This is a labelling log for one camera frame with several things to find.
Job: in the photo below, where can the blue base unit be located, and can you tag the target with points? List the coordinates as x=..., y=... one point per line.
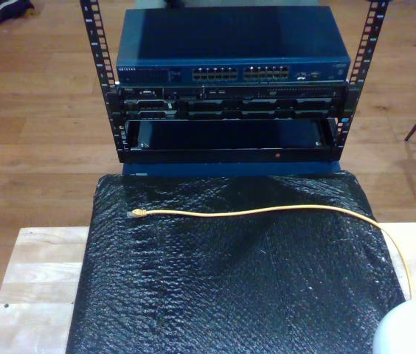
x=230, y=169

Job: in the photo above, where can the black rack shelf tray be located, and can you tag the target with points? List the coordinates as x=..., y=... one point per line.
x=230, y=155

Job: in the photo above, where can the black rack server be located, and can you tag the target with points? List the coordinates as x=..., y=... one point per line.
x=252, y=92

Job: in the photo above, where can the black bubble mat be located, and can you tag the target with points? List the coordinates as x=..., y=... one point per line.
x=230, y=276

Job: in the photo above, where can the dark sneaker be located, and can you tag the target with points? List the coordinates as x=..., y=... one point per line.
x=9, y=9

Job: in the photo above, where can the blue network switch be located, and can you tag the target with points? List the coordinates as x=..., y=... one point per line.
x=230, y=37

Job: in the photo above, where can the black perforated rack post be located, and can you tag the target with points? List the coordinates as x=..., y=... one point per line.
x=93, y=40
x=373, y=37

